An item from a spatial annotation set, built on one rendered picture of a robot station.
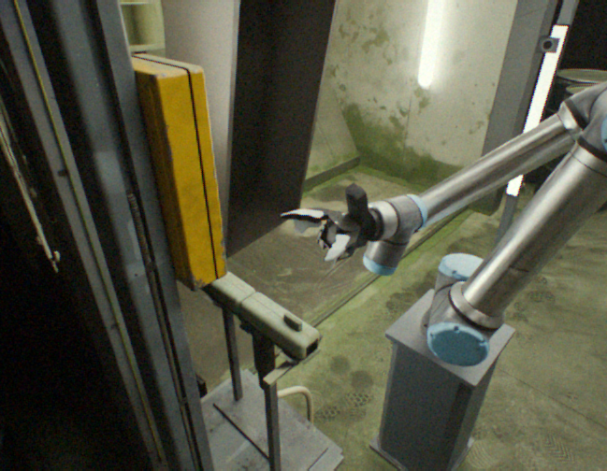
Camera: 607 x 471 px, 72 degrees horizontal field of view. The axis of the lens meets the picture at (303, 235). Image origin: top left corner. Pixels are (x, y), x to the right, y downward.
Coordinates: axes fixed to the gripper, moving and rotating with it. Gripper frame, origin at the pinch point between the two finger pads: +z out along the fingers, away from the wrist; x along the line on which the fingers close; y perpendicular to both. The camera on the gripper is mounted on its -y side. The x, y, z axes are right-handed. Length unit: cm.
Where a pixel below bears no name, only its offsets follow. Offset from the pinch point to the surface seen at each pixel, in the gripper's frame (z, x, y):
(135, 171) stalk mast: 35.0, -9.1, -24.6
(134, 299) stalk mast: 36.5, -12.6, -9.6
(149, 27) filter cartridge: -44, 202, 16
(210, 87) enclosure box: -25, 90, 6
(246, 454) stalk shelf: 16.8, -18.4, 39.4
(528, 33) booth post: -244, 96, -25
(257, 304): 14.7, -8.9, 4.6
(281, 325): 14.5, -15.5, 3.3
